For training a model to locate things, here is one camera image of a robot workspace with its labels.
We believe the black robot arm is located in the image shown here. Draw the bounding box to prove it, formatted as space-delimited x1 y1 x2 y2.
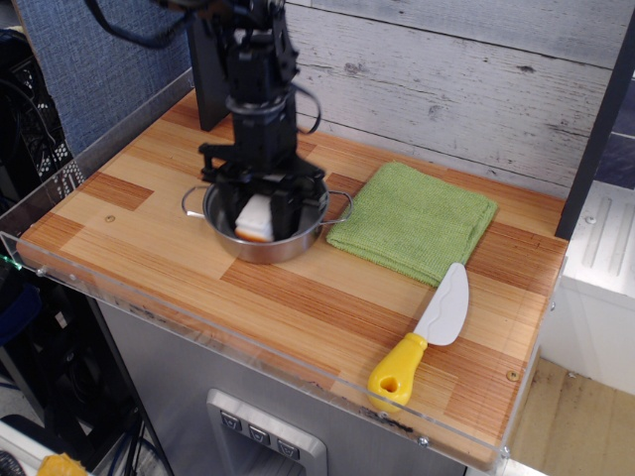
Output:
86 1 324 241

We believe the white orange mushroom stem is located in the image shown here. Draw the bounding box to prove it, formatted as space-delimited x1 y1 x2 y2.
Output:
234 194 274 243

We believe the black plastic crate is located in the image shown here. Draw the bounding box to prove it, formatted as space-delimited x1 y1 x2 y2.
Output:
1 29 72 195

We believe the dark grey right post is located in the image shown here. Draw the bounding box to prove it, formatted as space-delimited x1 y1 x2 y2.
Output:
555 12 634 240

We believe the yellow handled white toy knife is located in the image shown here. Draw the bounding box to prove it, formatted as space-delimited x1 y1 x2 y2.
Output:
367 263 469 413

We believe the dark grey post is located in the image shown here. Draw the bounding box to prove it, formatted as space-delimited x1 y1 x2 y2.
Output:
555 12 634 240
188 1 230 131

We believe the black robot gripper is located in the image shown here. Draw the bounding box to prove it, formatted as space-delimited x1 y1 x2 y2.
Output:
199 103 324 241

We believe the white ribbed appliance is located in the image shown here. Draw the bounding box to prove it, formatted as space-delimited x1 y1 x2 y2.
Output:
539 181 634 394

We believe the green folded cloth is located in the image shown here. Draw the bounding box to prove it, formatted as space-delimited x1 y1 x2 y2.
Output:
326 163 498 287

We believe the small stainless steel pot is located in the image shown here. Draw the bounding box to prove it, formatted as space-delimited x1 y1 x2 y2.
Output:
181 183 354 264

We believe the silver button control panel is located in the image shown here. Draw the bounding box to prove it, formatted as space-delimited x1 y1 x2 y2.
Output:
206 389 328 475

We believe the dark grey left post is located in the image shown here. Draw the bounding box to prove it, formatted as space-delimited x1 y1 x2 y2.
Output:
188 1 230 131

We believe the stainless steel cabinet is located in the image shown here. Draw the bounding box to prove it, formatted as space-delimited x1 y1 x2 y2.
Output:
99 303 466 475

